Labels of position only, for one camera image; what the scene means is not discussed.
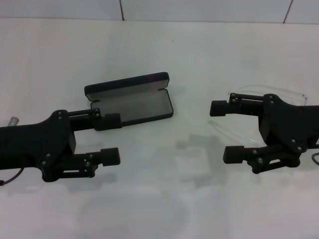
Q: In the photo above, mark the silver left wrist stub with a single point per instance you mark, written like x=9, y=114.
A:
x=13, y=121

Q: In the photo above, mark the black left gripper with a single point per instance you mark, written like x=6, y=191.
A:
x=37, y=144

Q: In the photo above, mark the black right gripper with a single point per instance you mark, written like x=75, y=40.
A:
x=286, y=124

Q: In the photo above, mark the black glasses case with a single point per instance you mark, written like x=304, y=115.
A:
x=139, y=107

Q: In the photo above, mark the clear white glasses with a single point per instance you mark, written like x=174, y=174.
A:
x=305, y=98

